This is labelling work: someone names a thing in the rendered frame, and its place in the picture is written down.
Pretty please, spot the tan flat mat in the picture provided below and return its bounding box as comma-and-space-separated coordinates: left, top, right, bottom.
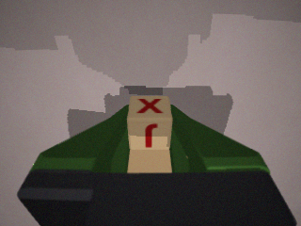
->
128, 149, 172, 172

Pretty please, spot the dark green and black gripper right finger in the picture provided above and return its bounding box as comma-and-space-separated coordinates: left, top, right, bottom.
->
169, 105, 270, 174

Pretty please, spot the tan letter block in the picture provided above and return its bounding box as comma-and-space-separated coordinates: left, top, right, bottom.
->
127, 96, 173, 150

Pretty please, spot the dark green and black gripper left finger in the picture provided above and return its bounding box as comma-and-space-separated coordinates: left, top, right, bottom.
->
29, 105, 130, 172

